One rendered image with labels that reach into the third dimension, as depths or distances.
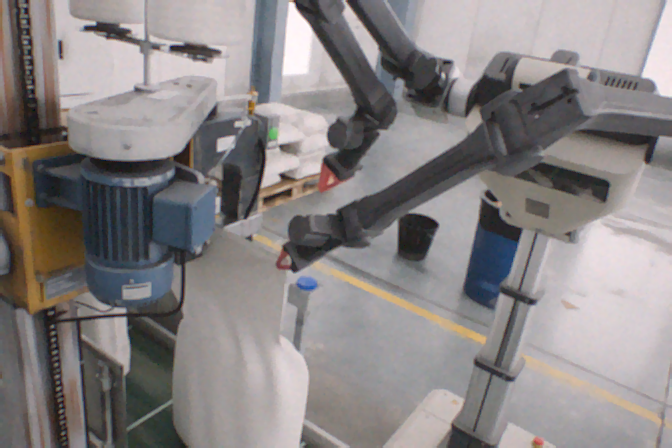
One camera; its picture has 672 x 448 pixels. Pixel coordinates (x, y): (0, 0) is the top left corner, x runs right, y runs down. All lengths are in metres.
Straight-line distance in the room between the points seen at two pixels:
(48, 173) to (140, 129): 0.23
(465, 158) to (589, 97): 0.19
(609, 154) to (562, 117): 0.46
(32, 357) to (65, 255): 0.25
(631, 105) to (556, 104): 0.13
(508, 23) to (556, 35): 0.77
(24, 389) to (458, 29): 8.90
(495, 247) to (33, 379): 2.56
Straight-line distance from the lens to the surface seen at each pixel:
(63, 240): 1.10
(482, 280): 3.37
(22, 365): 1.27
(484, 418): 1.80
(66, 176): 1.00
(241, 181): 1.36
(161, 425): 1.80
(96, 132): 0.86
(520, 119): 0.81
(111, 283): 0.97
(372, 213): 0.99
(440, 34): 9.70
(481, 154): 0.83
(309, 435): 1.76
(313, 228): 1.01
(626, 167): 1.22
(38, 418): 1.36
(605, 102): 0.83
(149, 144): 0.86
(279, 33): 7.03
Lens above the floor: 1.63
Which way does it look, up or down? 23 degrees down
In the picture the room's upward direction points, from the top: 8 degrees clockwise
